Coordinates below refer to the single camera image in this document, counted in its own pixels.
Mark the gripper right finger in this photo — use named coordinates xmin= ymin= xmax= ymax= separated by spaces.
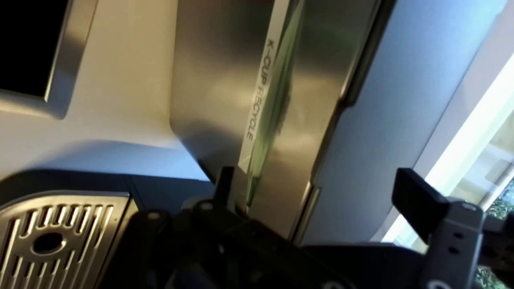
xmin=392 ymin=168 xmax=514 ymax=289

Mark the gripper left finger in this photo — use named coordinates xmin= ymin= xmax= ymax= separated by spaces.
xmin=116 ymin=167 xmax=290 ymax=289

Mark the silver steel bin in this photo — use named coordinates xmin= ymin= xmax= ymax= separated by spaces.
xmin=169 ymin=0 xmax=383 ymax=245

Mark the window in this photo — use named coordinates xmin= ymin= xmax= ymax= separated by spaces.
xmin=381 ymin=52 xmax=514 ymax=289

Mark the black coffee machine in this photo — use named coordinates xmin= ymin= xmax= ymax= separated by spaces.
xmin=0 ymin=169 xmax=217 ymax=289

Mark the white and green label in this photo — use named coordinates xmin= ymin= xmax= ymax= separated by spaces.
xmin=237 ymin=0 xmax=306 ymax=206

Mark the silver drip tray grate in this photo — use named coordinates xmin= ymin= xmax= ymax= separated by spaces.
xmin=0 ymin=191 xmax=131 ymax=289

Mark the silver framed black appliance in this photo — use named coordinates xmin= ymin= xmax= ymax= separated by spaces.
xmin=0 ymin=0 xmax=99 ymax=120

